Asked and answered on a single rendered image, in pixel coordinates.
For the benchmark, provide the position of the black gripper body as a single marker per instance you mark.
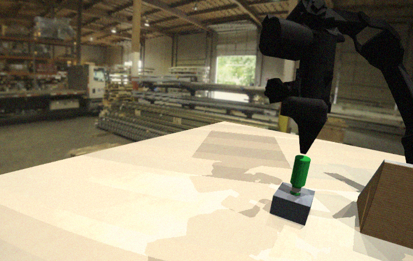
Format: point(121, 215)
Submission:
point(314, 101)

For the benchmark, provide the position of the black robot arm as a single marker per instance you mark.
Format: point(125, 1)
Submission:
point(310, 33)

